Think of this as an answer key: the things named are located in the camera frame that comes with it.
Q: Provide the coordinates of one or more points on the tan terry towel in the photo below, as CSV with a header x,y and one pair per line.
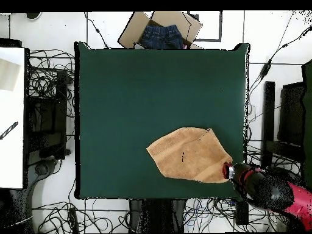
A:
x,y
190,156

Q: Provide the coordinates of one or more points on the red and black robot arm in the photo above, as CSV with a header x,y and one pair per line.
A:
x,y
263,187

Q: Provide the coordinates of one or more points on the black flat panel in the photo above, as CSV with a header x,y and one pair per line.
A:
x,y
292,114

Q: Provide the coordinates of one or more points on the black power brick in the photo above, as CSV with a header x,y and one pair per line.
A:
x,y
241,213

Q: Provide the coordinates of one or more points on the black upright bar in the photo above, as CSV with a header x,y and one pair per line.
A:
x,y
269,109

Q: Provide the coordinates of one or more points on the dark green table cloth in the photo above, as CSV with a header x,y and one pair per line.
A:
x,y
121,109

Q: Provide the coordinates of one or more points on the blue denim jeans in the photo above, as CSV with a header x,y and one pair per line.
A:
x,y
160,36

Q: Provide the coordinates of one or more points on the brown cardboard box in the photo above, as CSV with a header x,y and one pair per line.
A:
x,y
131,31

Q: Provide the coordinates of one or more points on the black equipment rack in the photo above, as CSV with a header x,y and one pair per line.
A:
x,y
48,141

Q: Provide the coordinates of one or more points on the white desk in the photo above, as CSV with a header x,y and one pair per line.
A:
x,y
12,158

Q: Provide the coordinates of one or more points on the beige box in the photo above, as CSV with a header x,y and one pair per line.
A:
x,y
8,75

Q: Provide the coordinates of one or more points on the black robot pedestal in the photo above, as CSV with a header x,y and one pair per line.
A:
x,y
158,217

